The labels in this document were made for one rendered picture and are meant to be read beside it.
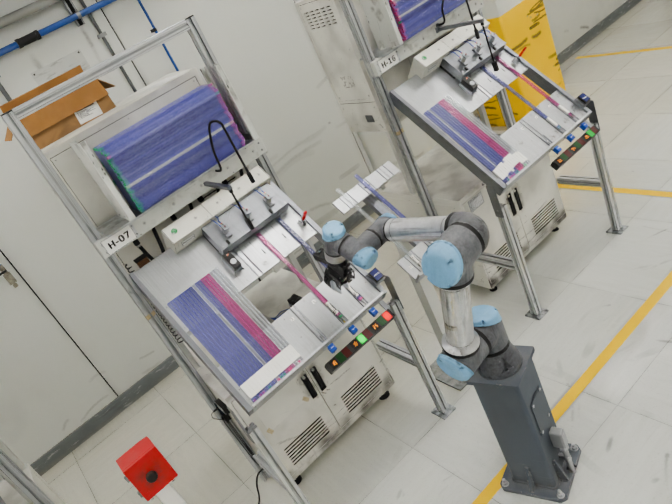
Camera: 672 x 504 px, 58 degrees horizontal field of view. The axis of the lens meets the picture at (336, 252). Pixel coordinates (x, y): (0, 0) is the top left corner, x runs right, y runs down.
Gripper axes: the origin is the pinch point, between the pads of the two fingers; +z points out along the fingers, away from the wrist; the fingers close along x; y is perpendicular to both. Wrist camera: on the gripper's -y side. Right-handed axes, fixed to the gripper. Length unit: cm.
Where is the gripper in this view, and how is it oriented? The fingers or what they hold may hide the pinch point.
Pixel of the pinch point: (335, 287)
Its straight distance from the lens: 223.0
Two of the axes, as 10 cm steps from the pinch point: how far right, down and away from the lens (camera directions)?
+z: 0.6, 6.2, 7.8
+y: 6.9, 5.4, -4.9
